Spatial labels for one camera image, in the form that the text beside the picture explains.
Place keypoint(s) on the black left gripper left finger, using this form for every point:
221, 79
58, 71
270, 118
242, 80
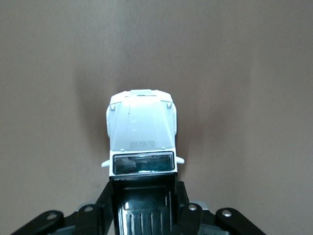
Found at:
93, 220

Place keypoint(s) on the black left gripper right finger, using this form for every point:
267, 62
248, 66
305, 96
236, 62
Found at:
195, 220

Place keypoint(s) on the white toy jeep black roof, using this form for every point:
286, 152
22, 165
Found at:
141, 122

